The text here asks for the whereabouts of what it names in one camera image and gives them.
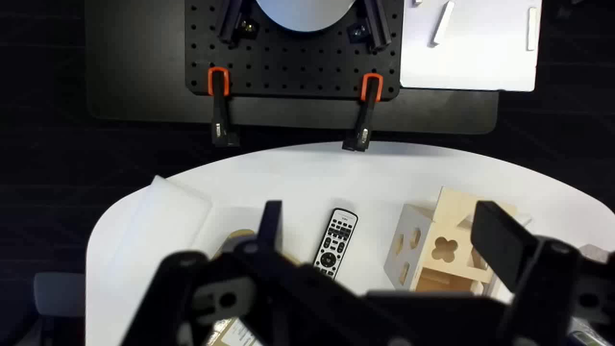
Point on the right orange black clamp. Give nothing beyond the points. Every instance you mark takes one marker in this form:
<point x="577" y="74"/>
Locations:
<point x="369" y="97"/>

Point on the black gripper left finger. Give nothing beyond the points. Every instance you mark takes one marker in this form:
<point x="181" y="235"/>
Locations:
<point x="269" y="232"/>

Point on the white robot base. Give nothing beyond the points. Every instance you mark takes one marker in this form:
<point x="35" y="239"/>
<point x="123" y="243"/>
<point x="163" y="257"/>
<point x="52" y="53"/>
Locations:
<point x="306" y="16"/>

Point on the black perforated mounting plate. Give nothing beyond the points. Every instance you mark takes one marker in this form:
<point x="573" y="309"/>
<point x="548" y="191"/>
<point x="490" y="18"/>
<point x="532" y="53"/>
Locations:
<point x="260" y="59"/>

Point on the left orange black clamp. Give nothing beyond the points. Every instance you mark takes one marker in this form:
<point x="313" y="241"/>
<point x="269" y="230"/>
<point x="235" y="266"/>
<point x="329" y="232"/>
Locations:
<point x="219" y="89"/>

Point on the wooden shape sorter box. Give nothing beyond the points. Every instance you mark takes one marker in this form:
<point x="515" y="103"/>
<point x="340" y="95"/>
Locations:
<point x="434" y="253"/>

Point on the black silver remote control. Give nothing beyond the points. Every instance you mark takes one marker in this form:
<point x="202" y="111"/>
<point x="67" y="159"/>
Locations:
<point x="335" y="241"/>

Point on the orange black clamp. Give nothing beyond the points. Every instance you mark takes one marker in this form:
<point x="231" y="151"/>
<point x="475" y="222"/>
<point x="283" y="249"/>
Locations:
<point x="219" y="89"/>
<point x="369" y="97"/>

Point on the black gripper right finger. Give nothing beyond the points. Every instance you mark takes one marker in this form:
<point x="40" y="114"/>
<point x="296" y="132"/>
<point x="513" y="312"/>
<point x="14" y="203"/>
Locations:
<point x="504" y="245"/>

